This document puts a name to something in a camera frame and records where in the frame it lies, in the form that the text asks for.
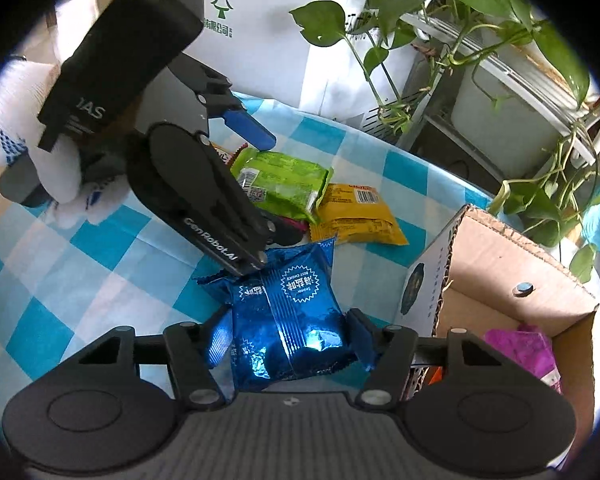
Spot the white gloved hand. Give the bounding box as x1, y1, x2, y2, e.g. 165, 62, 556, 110
0, 58, 130, 229

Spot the white plant pot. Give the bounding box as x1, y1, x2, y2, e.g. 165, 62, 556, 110
451, 66, 558, 178

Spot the green snack packet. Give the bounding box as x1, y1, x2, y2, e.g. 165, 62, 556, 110
230, 148, 334, 224

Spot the yellow barcode snack packet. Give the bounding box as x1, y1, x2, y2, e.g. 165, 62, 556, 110
309, 183, 408, 246

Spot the blue checked tablecloth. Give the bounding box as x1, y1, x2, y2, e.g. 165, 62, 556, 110
0, 96, 491, 419

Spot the purple snack bag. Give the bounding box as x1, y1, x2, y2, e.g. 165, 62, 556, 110
483, 324, 562, 392

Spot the white refrigerator with tree print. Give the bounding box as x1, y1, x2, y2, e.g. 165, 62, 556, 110
186, 0, 414, 120

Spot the red crispy noodle snack bag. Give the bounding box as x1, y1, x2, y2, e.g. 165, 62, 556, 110
427, 366, 444, 385

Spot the cardboard milk box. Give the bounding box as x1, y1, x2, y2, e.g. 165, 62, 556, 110
393, 205, 598, 451

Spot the green pothos plant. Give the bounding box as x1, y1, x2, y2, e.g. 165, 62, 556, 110
291, 0, 600, 282

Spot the white metal plant stand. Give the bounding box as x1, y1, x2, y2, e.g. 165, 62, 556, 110
360, 8, 600, 196

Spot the blue foil snack bag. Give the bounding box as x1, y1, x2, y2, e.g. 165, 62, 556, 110
197, 238, 355, 391

